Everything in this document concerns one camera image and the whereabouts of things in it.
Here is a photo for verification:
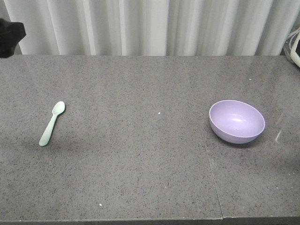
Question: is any lilac plastic bowl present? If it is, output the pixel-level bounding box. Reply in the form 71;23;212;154
209;100;266;144

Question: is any white pleated curtain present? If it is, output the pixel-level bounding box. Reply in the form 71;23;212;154
0;0;300;56

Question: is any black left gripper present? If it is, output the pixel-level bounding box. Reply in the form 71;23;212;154
0;18;25;58

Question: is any mint green plastic spoon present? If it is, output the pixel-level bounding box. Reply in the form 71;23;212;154
39;101;65;146

